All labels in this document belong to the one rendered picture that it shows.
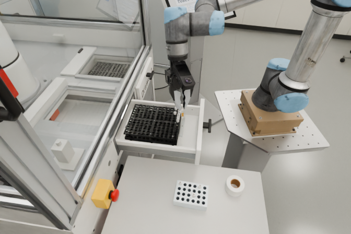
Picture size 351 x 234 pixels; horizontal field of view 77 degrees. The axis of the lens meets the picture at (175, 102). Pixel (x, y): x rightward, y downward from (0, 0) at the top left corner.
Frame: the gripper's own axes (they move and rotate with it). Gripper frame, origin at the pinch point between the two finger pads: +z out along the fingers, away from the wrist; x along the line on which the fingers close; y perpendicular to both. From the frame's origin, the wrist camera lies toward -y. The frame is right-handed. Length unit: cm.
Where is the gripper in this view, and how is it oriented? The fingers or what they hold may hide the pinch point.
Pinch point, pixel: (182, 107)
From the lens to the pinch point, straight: 84.9
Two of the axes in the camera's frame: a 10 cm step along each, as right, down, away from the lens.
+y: -3.9, -3.8, 8.4
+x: -9.2, 2.2, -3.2
